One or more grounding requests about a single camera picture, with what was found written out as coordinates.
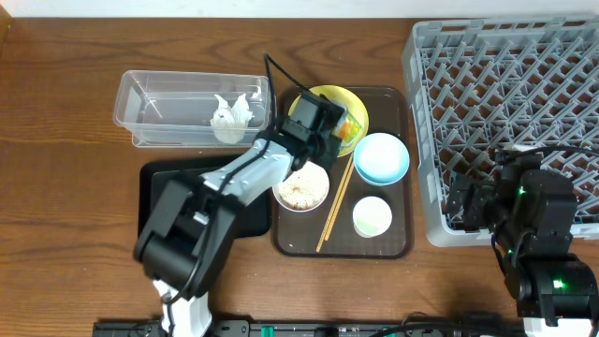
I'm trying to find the yellow green snack wrapper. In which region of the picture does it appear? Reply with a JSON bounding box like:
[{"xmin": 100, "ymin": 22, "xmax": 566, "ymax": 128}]
[{"xmin": 333, "ymin": 111, "xmax": 362, "ymax": 143}]

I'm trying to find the yellow plate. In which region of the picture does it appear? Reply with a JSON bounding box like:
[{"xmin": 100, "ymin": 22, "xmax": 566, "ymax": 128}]
[{"xmin": 276, "ymin": 85, "xmax": 369, "ymax": 158}]

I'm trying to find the white rice bowl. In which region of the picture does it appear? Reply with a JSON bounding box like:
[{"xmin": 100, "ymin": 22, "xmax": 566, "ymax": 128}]
[{"xmin": 272, "ymin": 162, "xmax": 329, "ymax": 212}]

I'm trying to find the wooden chopstick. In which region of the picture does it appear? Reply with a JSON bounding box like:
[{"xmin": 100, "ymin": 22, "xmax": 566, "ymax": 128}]
[
  {"xmin": 315, "ymin": 154, "xmax": 354, "ymax": 254},
  {"xmin": 323, "ymin": 161, "xmax": 356, "ymax": 242}
]

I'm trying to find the light blue bowl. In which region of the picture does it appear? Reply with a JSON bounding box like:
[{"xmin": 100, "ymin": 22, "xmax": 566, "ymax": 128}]
[{"xmin": 353, "ymin": 133, "xmax": 410, "ymax": 186}]

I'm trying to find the white napkin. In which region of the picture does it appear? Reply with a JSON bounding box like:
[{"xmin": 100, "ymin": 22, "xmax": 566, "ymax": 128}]
[{"xmin": 210, "ymin": 94, "xmax": 254, "ymax": 144}]

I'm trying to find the white green cup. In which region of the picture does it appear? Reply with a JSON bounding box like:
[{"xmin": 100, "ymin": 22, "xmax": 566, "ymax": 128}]
[{"xmin": 352, "ymin": 197, "xmax": 393, "ymax": 239}]

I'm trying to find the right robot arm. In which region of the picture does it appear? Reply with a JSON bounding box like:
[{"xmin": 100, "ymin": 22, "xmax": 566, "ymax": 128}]
[{"xmin": 446, "ymin": 152, "xmax": 598, "ymax": 336}]

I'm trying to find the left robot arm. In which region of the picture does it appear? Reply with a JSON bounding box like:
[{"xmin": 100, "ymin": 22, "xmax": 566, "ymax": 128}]
[{"xmin": 133, "ymin": 91, "xmax": 348, "ymax": 336}]

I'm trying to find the black waste tray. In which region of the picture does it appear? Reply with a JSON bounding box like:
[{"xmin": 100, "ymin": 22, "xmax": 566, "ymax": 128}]
[{"xmin": 138, "ymin": 154, "xmax": 271, "ymax": 238}]

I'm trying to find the grey dishwasher rack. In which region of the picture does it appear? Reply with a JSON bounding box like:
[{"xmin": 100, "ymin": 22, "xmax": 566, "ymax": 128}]
[{"xmin": 402, "ymin": 17, "xmax": 598, "ymax": 247}]

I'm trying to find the brown plastic tray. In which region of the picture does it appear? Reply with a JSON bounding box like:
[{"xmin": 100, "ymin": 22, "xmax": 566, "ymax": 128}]
[{"xmin": 271, "ymin": 86, "xmax": 414, "ymax": 259}]

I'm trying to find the clear plastic bin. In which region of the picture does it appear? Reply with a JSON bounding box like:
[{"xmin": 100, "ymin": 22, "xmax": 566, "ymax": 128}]
[{"xmin": 113, "ymin": 70, "xmax": 271, "ymax": 148}]

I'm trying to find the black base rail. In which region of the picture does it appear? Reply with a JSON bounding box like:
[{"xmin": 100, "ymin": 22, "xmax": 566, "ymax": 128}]
[{"xmin": 92, "ymin": 318, "xmax": 528, "ymax": 337}]

